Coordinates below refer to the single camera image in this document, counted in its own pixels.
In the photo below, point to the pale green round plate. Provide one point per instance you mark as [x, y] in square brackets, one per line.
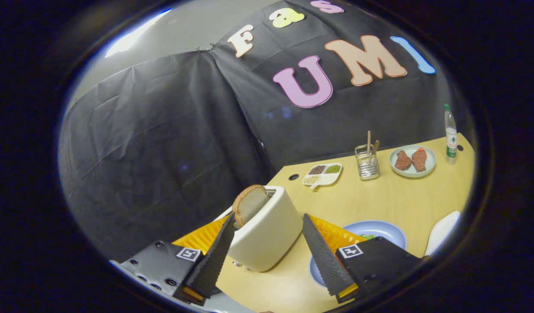
[412, 174]

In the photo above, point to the brown meat patty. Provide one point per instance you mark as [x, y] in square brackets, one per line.
[402, 161]
[419, 160]

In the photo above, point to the green lettuce leaf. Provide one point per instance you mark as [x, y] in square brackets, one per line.
[366, 237]

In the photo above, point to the toasted bread slice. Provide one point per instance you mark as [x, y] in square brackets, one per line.
[249, 204]

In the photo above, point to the wooden chopstick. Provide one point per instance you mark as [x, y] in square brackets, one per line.
[369, 141]

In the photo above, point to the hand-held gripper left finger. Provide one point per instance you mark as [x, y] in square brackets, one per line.
[212, 263]

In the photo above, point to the divided white condiment dish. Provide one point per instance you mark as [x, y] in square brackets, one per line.
[330, 179]

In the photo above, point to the white rectangular plate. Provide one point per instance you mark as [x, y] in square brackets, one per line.
[442, 230]

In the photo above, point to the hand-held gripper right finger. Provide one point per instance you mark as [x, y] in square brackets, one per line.
[323, 258]

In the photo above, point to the clear plastic water bottle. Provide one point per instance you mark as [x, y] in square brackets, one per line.
[451, 143]

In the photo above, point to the white toaster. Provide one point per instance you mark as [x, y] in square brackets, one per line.
[266, 234]

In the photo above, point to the blue round plate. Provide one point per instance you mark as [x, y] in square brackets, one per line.
[379, 228]

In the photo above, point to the metal utensil holder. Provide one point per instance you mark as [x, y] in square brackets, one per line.
[366, 167]

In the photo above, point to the black backdrop cloth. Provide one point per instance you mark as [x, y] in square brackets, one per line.
[162, 130]

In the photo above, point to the ceiling light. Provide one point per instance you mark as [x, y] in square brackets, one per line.
[132, 37]

